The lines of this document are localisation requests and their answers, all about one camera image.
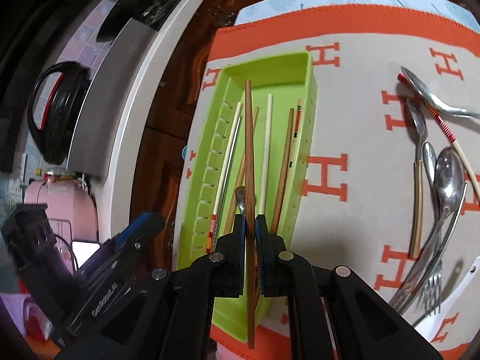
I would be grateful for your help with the pink appliance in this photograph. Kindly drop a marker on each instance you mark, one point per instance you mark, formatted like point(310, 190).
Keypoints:
point(63, 198)

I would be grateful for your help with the stainless steel splash panel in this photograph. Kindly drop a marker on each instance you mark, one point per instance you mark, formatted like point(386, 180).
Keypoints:
point(105, 93)

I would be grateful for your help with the pale chopstick red stripes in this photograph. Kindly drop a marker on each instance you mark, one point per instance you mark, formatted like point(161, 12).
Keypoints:
point(446, 129)

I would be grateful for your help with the brown chopstick patterned end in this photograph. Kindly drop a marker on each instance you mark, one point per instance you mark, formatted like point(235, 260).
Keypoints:
point(283, 165)
point(234, 195)

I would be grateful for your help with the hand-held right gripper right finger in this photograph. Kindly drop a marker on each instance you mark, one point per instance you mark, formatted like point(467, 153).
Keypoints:
point(262, 255)

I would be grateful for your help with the red patterned chopstick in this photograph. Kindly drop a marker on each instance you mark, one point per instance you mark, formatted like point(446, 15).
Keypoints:
point(298, 120)

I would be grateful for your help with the dark brown wooden chopstick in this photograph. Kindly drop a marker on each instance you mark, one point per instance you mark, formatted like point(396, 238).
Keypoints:
point(249, 138)

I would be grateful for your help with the white ceramic spoon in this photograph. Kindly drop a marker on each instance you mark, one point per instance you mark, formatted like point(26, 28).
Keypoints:
point(450, 307)

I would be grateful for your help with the white kitchen countertop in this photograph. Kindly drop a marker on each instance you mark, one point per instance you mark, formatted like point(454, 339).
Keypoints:
point(150, 93)

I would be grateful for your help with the metal fork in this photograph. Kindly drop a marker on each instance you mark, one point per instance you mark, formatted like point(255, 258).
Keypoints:
point(433, 288)

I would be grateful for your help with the black frying pan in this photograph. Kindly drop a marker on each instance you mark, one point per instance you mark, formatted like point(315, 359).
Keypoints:
point(123, 18)

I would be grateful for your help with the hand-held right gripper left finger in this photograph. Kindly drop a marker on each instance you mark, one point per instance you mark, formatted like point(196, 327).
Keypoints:
point(234, 262)

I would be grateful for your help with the large metal spoon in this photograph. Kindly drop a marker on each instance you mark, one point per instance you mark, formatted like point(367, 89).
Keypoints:
point(416, 82)

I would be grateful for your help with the green plastic utensil tray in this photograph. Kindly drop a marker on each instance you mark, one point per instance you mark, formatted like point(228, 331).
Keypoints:
point(277, 71)

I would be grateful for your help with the small metal spoon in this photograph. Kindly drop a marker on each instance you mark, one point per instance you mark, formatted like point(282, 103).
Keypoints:
point(429, 155)

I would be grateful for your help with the orange printed blanket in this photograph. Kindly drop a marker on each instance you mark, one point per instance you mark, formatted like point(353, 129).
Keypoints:
point(356, 138)

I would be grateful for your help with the light purple cloth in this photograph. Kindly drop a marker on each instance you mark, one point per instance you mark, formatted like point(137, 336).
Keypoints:
point(22, 315)

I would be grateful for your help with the white rectangular device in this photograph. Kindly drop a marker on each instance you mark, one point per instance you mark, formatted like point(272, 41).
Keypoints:
point(85, 253)

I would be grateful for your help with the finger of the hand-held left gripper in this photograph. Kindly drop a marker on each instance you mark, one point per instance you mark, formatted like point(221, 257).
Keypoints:
point(112, 257)
point(142, 227)

